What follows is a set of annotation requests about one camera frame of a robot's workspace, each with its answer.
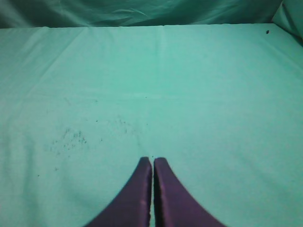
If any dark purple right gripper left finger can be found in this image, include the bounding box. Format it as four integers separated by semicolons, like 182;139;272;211
86;157;152;227

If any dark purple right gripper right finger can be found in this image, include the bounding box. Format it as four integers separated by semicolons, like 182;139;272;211
154;157;224;227

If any green table cloth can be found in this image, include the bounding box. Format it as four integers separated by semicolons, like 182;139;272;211
0;24;303;227

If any green backdrop curtain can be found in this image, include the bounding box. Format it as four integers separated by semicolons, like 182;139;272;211
0;0;303;37

